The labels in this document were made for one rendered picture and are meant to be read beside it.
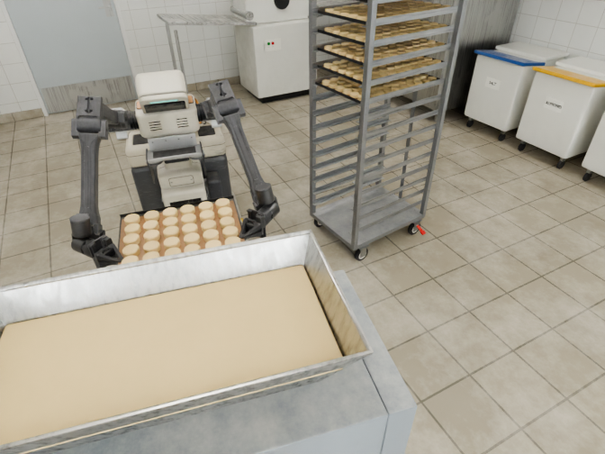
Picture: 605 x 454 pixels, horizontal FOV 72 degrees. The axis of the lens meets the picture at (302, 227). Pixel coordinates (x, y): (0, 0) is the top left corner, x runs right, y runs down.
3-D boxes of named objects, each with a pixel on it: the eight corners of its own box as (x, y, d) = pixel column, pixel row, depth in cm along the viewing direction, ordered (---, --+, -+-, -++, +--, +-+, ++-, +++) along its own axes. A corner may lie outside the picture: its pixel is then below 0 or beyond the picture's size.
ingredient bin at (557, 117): (507, 149, 393) (532, 66, 347) (551, 135, 417) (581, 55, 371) (558, 174, 355) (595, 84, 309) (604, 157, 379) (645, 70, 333)
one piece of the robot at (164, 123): (152, 195, 241) (122, 97, 198) (217, 185, 249) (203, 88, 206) (154, 226, 223) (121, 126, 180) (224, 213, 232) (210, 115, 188)
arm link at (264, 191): (275, 201, 157) (254, 209, 156) (267, 174, 152) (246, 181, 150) (285, 213, 147) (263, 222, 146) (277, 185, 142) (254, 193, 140)
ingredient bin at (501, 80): (457, 126, 439) (474, 49, 393) (498, 114, 464) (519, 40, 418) (500, 145, 401) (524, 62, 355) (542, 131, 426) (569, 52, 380)
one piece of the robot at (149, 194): (150, 219, 281) (115, 97, 230) (230, 205, 292) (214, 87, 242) (150, 249, 255) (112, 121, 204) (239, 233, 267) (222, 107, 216)
